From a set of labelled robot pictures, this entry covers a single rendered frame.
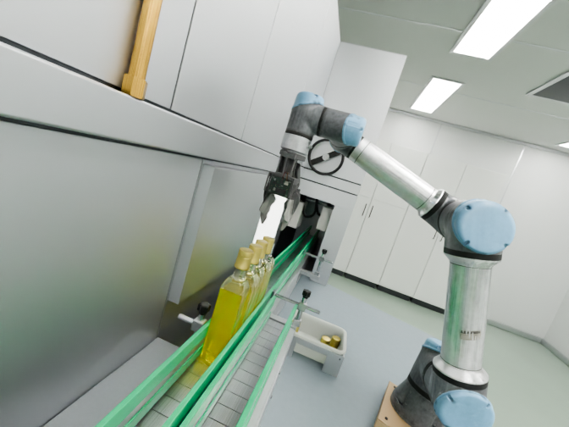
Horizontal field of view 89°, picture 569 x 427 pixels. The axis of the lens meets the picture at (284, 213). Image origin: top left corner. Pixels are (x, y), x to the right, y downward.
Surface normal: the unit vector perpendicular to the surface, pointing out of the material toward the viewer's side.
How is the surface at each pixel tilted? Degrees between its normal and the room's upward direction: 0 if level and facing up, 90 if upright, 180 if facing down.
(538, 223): 90
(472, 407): 95
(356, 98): 90
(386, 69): 90
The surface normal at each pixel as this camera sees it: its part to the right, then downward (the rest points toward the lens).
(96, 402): 0.29, -0.94
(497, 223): -0.20, -0.09
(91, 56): 0.93, 0.32
